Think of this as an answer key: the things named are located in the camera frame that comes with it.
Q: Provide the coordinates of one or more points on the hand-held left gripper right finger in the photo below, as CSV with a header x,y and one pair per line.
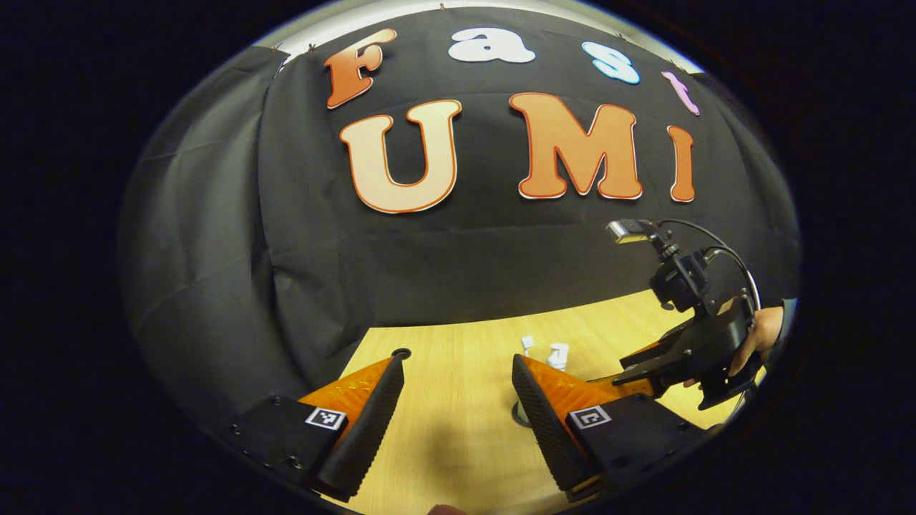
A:
x,y
547,429

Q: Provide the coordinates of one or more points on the light wooden desktop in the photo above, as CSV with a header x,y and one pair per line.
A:
x,y
458,400

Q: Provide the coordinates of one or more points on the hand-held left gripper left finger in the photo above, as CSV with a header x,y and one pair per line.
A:
x,y
368,429

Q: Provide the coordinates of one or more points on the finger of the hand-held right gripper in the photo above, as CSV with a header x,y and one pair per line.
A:
x,y
633,386
647,355

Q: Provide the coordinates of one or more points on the black backdrop cloth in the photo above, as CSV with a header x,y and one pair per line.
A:
x,y
501,272

